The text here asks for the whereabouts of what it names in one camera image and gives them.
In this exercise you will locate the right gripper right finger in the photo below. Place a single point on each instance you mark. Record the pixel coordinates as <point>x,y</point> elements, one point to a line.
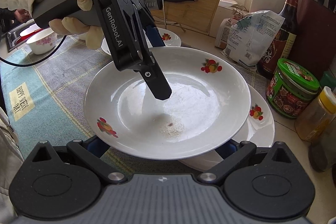
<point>235,156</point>

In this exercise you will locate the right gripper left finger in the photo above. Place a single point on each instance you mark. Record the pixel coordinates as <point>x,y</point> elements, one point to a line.
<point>88,154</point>

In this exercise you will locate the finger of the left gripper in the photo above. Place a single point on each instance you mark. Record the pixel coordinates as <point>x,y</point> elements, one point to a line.
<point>154,37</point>
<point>155,80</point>

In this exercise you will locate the stained fruit plate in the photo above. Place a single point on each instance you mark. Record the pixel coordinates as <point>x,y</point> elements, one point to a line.
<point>258,128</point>

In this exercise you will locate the large fruit plate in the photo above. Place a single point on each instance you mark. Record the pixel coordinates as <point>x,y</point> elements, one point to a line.
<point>208,105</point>

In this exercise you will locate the white bowl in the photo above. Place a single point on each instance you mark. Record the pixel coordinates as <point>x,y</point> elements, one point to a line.
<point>42,42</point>

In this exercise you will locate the steel kitchen sink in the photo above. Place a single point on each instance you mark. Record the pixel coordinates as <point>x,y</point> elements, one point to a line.
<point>12,35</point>

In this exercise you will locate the clipped red white bag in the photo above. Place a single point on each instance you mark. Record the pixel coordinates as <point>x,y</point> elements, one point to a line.
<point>238,13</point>

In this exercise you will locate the grey blue checked towel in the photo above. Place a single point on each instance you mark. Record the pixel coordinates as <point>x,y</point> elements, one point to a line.
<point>46,102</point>

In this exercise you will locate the green lid sauce jar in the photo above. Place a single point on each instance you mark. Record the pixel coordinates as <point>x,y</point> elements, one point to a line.
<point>291,88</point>

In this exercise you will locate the yellow cap spice jar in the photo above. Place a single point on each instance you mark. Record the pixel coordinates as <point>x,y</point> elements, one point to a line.
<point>311,123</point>

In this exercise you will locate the white colander basket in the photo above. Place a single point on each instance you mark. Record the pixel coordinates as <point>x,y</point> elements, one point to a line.
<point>31,29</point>

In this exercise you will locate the clear glass oil bottle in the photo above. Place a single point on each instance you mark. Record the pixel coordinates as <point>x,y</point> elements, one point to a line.
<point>322,153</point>

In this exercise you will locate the white plastic powder bag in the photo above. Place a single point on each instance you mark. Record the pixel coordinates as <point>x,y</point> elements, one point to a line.
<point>251,36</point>

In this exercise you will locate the red wash basin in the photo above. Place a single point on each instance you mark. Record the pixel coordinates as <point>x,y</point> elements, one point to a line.
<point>24,38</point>

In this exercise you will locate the person at sink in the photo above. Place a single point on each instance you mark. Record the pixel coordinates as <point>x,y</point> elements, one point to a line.
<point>10,19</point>

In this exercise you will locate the dark soy sauce bottle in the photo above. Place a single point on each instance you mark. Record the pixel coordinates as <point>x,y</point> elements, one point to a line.
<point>282,43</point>

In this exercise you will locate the green cap small bottle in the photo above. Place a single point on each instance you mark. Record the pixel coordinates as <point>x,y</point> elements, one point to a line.
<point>328,80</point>

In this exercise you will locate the dark red knife block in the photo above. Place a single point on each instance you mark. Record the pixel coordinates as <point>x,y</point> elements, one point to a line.
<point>314,47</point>

